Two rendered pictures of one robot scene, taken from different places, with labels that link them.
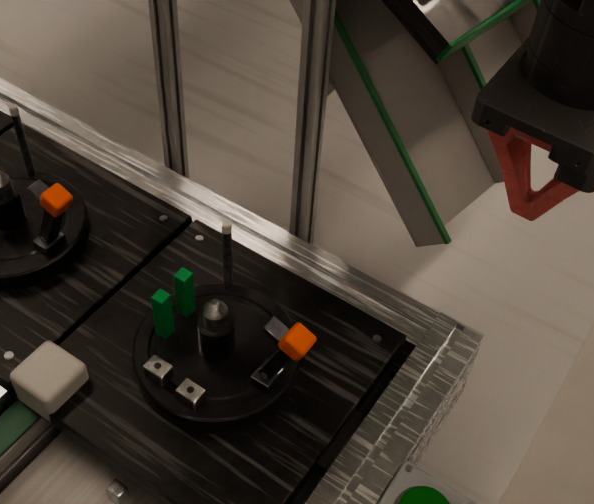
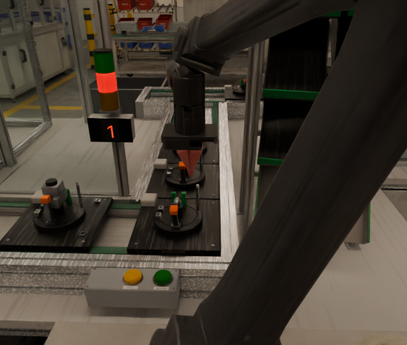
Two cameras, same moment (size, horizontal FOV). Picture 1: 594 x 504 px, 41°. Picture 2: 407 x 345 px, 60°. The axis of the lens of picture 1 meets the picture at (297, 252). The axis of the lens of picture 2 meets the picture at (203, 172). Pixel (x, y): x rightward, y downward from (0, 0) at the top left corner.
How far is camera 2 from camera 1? 0.68 m
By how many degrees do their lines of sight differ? 50
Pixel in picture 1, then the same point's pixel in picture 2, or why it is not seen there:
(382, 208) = not seen: hidden behind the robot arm
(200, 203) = (228, 200)
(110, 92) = not seen: hidden behind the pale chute
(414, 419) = (194, 265)
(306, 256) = (231, 223)
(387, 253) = not seen: hidden behind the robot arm
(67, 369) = (151, 198)
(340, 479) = (162, 259)
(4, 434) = (134, 206)
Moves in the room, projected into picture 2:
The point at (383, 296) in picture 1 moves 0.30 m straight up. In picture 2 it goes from (232, 243) to (238, 137)
